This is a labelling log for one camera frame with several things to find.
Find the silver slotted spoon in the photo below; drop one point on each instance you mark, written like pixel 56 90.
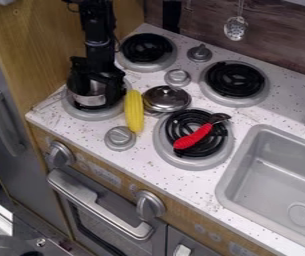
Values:
pixel 235 28

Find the toy stove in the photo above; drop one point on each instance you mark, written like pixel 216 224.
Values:
pixel 235 80

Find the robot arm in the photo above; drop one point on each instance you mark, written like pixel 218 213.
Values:
pixel 97 30

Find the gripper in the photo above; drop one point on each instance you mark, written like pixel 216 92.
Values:
pixel 97 69

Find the yellow toy corn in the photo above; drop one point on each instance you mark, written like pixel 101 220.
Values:
pixel 134 110

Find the silver pot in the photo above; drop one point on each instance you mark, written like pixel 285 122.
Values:
pixel 90 97

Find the black tool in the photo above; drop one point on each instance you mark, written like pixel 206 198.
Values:
pixel 171 16

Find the silver pot lid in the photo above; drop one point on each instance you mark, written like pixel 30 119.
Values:
pixel 166 98

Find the toy sink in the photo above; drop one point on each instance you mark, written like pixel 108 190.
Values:
pixel 275 180

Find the grey toy fridge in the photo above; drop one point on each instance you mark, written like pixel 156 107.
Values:
pixel 7 140

